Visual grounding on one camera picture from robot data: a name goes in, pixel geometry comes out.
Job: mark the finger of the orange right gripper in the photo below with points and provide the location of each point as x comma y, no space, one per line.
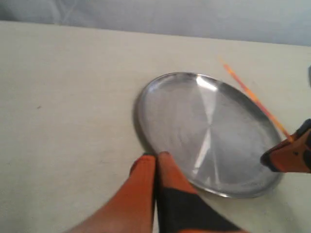
303,130
290,156

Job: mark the white backdrop cloth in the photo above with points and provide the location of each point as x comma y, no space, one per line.
269,21

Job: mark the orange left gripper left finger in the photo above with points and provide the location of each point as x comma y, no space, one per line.
131,209

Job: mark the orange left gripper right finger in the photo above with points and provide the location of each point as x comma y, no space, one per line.
180,209

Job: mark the round stainless steel plate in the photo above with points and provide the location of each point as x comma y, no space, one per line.
214,132

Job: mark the thin red plastic straw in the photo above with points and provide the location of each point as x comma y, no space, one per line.
256,100

